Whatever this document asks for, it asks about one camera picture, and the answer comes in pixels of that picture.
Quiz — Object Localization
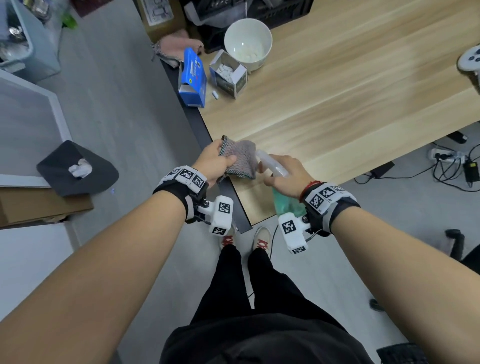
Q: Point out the blue carton box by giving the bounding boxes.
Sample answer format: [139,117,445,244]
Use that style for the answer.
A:
[177,47,208,109]

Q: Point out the black power cable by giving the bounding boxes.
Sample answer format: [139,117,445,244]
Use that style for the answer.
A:
[354,163,438,185]

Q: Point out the pale blue storage bin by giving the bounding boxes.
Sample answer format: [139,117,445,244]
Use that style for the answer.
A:
[0,0,62,84]

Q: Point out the person's left forearm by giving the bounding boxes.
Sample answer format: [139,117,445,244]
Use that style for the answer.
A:
[0,190,187,364]

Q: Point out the white and red shoe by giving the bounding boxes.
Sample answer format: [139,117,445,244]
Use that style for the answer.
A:
[253,226,272,252]
[219,224,237,250]

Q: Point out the black shirt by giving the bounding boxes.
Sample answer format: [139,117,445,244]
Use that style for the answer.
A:
[159,313,376,364]

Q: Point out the brown cardboard sheet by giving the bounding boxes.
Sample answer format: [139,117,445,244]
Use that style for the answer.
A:
[0,186,95,230]

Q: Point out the white and red left shoe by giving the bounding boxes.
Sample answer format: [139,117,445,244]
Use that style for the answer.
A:
[219,224,237,250]

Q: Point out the person's right forearm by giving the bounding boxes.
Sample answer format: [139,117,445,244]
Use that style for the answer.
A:
[331,206,480,364]

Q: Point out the left wristband with markers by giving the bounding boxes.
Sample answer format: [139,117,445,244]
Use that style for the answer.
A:
[152,164,210,225]

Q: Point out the black power adapter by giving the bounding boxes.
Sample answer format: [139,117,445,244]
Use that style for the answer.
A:
[369,160,395,180]
[463,160,480,185]

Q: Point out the wristband with markers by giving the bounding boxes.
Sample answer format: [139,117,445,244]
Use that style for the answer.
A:
[152,164,210,225]
[301,182,361,237]

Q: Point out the brown labelled cardboard box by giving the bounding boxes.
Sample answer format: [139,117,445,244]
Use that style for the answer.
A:
[134,0,188,43]

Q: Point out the dark grey trash bin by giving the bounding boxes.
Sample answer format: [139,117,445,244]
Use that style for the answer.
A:
[36,140,120,198]

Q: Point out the pink cloth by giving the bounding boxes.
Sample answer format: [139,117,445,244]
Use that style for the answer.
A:
[151,29,205,69]

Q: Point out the white power strip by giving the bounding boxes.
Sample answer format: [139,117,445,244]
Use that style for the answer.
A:
[428,147,466,163]

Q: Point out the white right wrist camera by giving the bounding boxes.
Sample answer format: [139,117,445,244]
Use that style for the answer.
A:
[277,211,312,255]

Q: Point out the white and red right shoe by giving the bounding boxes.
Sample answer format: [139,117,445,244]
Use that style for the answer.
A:
[253,226,272,252]

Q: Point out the black trousers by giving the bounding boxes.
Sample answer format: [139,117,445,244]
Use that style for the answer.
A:
[189,243,348,331]

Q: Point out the black plastic crate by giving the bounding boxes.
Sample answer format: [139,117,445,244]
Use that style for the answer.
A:
[245,0,315,30]

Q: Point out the crumpled white tissue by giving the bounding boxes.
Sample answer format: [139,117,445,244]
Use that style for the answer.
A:
[68,158,93,179]

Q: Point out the red string bracelet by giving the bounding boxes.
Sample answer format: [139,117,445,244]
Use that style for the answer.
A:
[298,180,323,202]

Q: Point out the grey cleaning cloth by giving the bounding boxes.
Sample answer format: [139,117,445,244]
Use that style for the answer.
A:
[217,134,260,184]

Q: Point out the white bowl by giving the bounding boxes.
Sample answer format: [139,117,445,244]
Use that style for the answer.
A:
[223,17,273,73]

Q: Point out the person's right hand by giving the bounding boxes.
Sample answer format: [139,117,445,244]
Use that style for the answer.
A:
[263,154,316,200]

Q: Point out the white game controller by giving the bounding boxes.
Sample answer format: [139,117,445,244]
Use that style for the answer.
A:
[456,44,480,74]

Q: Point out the white-framed grey board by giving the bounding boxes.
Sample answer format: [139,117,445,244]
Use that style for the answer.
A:
[0,69,73,188]

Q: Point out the white marker cube on wrist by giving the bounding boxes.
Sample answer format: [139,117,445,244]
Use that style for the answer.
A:
[196,195,234,237]

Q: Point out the person's left hand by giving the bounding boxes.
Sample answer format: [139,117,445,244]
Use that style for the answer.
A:
[191,139,238,188]

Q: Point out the right wristband with markers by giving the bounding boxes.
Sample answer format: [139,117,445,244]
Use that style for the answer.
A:
[301,182,361,237]

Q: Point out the black cable bundle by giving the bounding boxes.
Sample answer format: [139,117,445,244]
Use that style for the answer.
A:
[431,142,480,193]

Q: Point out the small open white box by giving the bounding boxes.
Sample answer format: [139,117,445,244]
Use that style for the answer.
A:
[208,48,248,100]

